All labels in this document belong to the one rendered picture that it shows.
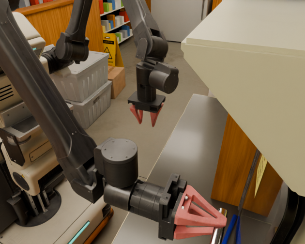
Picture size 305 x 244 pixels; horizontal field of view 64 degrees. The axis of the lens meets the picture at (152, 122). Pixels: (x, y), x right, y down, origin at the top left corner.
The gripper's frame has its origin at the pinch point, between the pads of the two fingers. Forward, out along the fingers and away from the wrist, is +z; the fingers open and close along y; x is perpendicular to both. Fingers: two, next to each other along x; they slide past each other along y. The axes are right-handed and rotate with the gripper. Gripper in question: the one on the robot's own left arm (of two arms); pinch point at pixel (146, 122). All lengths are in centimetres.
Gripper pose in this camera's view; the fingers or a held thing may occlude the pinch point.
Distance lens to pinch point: 79.6
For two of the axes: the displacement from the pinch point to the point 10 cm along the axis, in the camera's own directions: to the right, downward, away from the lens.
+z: 0.0, 8.2, 5.7
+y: 9.3, 2.0, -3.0
